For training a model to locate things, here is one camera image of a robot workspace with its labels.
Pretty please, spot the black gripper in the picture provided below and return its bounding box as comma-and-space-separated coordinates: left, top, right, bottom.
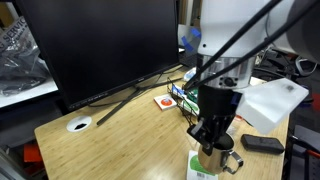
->
187, 84, 242, 156

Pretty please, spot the silver metal jug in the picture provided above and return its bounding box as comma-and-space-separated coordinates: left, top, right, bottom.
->
197, 133, 244, 176

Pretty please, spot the white card with green circle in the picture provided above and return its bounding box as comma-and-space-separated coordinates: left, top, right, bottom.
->
185, 149, 219, 180

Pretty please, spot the black oblong case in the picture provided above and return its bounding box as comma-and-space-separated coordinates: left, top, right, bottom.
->
240, 133, 286, 155

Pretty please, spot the white blue card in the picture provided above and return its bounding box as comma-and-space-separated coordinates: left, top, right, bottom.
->
171, 83, 186, 98

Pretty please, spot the white card with orange circle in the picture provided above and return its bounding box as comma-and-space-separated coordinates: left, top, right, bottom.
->
153, 94, 178, 111

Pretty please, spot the blue wipes packet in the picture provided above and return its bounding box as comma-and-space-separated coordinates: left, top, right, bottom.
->
182, 66, 198, 83

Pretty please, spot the black keyboard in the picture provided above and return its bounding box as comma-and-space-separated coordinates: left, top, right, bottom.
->
178, 51, 199, 69

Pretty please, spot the black chair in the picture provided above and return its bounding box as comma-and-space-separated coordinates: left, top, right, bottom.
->
283, 124, 320, 180

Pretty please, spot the black monitor stand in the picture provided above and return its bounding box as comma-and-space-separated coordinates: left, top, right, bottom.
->
88, 74, 184, 127

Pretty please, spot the black computer monitor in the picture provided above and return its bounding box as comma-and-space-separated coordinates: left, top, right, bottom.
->
14, 0, 181, 113

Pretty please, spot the orange box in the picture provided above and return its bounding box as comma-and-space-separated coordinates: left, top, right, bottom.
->
23, 143, 44, 164

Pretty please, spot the white shelf board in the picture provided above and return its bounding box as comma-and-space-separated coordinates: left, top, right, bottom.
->
0, 78, 59, 109

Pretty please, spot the black plastic bag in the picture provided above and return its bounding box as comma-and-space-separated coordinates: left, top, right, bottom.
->
0, 43, 51, 98

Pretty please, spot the white printed bag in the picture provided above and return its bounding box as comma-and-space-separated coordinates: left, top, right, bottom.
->
0, 16, 38, 54

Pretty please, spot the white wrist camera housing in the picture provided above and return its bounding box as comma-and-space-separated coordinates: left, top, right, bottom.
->
234, 77, 310, 135

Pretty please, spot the white desk cable grommet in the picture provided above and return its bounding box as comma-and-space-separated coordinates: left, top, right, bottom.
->
66, 115, 93, 133

